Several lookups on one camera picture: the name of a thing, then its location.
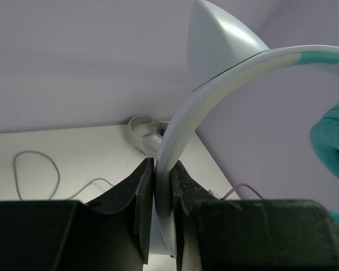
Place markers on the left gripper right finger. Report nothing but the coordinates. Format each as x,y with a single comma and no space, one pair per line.
216,234

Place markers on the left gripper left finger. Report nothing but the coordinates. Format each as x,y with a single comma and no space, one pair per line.
110,232

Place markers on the teal cat ear headphones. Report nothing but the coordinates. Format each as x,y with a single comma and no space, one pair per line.
222,55

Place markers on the white grey headphones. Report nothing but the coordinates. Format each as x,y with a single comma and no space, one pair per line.
148,143

